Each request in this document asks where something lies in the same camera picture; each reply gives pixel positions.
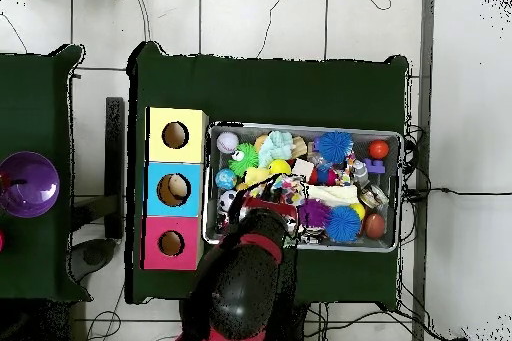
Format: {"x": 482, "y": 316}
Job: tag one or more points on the colourful dotted cloth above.
{"x": 290, "y": 191}

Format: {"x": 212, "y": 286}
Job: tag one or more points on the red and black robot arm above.
{"x": 240, "y": 289}

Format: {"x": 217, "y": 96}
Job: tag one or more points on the wooden box with three holes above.
{"x": 188, "y": 153}

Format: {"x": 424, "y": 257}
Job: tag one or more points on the shallow mesh bin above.
{"x": 388, "y": 237}

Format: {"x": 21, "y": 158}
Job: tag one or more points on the yellow tennis ball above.
{"x": 280, "y": 167}

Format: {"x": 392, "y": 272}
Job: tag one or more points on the purple spiky toy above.
{"x": 316, "y": 213}

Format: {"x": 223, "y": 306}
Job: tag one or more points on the black and white soccer ball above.
{"x": 226, "y": 201}

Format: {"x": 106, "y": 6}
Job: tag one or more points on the green spiky ball with eyes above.
{"x": 246, "y": 159}

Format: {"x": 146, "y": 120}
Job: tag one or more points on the blue globe ball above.
{"x": 226, "y": 179}

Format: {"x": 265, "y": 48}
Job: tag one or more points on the cream muslin cloth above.
{"x": 332, "y": 195}

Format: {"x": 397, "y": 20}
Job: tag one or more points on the mint green cloth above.
{"x": 278, "y": 147}

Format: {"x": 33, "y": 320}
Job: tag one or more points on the blue spiky ball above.
{"x": 335, "y": 147}
{"x": 343, "y": 224}

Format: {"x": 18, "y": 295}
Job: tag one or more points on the dark green table cloth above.
{"x": 280, "y": 89}

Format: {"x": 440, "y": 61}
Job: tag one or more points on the black upright panel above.
{"x": 115, "y": 165}

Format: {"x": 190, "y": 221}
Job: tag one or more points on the purple plastic bowl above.
{"x": 26, "y": 189}

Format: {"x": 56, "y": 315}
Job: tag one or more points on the dark green side-table cloth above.
{"x": 32, "y": 117}

